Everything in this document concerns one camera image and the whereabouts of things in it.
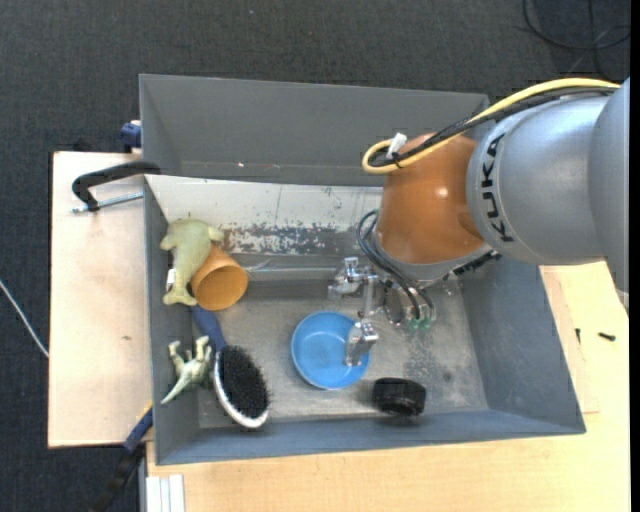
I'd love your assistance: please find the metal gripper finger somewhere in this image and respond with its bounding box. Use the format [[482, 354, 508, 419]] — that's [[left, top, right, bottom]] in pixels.
[[344, 321, 380, 367], [327, 256, 378, 301]]

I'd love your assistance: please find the blue bowl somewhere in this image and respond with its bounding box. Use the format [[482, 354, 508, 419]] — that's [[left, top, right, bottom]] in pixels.
[[290, 310, 373, 391]]

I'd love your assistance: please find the black toy tyre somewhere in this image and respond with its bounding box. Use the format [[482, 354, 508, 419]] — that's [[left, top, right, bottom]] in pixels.
[[371, 377, 428, 417]]

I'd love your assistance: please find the orange cup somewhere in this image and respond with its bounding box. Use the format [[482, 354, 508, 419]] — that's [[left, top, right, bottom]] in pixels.
[[189, 241, 250, 312]]

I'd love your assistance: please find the grey metal bin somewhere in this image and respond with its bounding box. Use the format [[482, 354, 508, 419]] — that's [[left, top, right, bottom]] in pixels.
[[138, 73, 587, 466]]

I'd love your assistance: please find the pale green toy whale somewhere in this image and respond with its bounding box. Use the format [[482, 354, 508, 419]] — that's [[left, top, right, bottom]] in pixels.
[[159, 218, 226, 307]]

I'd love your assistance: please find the green toy dinosaur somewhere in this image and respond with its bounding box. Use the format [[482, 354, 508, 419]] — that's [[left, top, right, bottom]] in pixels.
[[159, 335, 214, 406]]

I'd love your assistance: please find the blue-handled black hairbrush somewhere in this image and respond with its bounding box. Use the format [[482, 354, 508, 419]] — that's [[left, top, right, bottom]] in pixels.
[[191, 304, 274, 430]]

